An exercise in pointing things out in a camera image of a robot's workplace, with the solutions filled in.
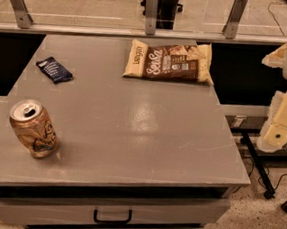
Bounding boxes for black office chair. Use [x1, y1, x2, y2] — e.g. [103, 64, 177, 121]
[140, 0, 183, 30]

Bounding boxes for black upper drawer handle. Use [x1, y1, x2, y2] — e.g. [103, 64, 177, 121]
[92, 210, 133, 225]

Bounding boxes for grey drawer cabinet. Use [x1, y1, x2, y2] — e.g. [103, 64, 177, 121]
[0, 35, 249, 229]

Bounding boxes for dark blue rxbar wrapper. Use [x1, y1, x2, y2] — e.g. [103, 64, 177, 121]
[35, 56, 73, 84]

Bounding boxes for middle metal railing bracket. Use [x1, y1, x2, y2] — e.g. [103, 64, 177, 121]
[145, 0, 159, 35]

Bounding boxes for black floor cable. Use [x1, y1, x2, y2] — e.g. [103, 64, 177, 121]
[238, 154, 287, 193]

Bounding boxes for right metal railing bracket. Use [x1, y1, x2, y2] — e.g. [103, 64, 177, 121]
[222, 0, 248, 39]

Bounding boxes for black floor stand leg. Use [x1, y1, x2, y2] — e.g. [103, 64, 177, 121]
[241, 131, 275, 200]

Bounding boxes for brown and cream chip bag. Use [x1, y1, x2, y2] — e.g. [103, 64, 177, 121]
[123, 39, 214, 85]

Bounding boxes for metal railing bracket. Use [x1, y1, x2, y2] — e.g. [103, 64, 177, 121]
[222, 0, 248, 39]
[145, 0, 159, 35]
[10, 0, 33, 29]

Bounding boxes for left metal railing bracket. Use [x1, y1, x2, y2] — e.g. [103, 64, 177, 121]
[10, 0, 33, 29]

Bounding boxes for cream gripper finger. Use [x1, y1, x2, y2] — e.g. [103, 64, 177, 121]
[256, 91, 287, 153]

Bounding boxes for tan soda can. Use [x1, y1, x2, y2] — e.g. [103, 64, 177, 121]
[9, 99, 59, 159]

